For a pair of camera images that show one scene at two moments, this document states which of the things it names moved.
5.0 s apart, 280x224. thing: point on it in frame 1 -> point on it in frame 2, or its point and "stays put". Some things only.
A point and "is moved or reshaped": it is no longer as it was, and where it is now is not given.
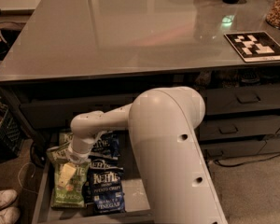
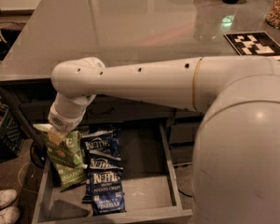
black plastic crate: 7,137 stays put
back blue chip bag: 105,146 stays put
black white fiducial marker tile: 257,46 stays put
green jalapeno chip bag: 64,197 is moved or reshaped
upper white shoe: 2,198 stays put
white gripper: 75,156 -> 63,120
